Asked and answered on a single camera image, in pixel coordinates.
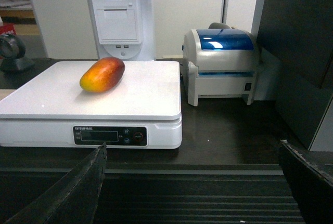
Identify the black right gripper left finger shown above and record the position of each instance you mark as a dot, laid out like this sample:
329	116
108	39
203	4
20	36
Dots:
72	199

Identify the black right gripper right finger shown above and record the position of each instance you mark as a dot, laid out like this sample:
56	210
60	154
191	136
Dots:
309	181

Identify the dark red yellow mango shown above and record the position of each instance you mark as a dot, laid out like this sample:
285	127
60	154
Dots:
103	75

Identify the black ribbed checkout counter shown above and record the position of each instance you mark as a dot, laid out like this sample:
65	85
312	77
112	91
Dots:
225	171

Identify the white checkout scale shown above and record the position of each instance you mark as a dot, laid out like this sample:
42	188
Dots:
143	111

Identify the dark cabinet at right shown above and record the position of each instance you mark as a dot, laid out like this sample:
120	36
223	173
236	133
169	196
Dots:
299	34

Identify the white blue label printer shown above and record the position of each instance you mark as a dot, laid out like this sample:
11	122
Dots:
220	63

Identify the red box on floor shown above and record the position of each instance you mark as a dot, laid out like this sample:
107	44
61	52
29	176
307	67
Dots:
7	28

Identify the grey chair back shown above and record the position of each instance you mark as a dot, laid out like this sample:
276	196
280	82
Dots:
219	25

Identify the white POS terminal stand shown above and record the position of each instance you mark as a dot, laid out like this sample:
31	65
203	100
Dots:
123	29

